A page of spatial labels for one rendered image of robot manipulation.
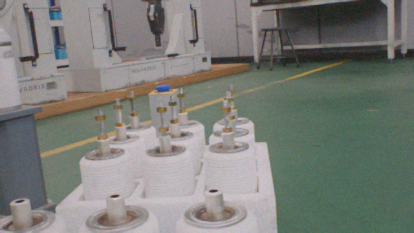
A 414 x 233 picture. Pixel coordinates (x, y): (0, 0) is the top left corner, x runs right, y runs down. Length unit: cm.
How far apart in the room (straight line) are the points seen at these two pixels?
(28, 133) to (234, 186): 69
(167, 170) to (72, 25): 297
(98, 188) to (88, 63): 280
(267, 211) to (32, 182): 75
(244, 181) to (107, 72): 283
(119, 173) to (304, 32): 534
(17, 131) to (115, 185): 51
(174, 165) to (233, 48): 578
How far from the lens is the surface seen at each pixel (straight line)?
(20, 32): 331
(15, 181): 132
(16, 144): 131
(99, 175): 85
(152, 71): 395
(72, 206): 86
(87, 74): 364
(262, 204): 79
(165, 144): 84
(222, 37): 664
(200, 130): 105
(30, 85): 315
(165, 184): 82
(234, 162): 80
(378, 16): 578
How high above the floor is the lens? 46
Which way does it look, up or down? 10 degrees down
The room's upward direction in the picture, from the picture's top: 5 degrees counter-clockwise
